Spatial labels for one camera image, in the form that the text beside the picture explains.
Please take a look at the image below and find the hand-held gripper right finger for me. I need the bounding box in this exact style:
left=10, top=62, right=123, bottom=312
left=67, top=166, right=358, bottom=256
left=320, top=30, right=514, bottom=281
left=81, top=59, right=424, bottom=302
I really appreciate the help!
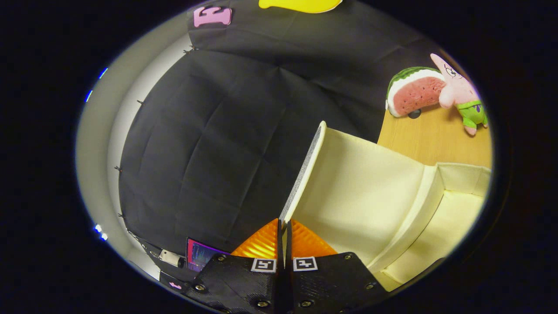
left=286, top=218, right=389, bottom=314

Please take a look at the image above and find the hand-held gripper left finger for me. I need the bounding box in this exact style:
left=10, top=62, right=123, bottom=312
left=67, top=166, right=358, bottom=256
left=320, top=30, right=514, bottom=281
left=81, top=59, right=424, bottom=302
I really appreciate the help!
left=185, top=218, right=286, bottom=314

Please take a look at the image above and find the grey fabric storage box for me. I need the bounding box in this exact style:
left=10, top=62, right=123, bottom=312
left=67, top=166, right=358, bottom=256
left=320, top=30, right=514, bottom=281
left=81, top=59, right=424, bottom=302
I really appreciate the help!
left=279, top=121, right=492, bottom=292

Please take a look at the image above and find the purple lit screen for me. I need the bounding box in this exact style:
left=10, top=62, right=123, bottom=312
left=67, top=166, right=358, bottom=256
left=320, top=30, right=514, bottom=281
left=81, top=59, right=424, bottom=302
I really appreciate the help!
left=187, top=238, right=229, bottom=273

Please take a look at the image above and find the white cylindrical device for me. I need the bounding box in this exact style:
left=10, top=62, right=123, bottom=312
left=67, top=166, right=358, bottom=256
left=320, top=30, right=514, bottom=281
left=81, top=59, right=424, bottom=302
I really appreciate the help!
left=158, top=249, right=186, bottom=268

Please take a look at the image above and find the watermelon slice plush toy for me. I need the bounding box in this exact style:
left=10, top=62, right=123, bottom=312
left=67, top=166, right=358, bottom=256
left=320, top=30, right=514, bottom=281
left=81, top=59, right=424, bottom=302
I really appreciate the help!
left=386, top=66, right=446, bottom=118

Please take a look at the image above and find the pink starfish plush toy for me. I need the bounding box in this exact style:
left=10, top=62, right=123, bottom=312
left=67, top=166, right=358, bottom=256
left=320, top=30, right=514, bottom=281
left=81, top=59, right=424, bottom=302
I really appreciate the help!
left=430, top=53, right=489, bottom=136

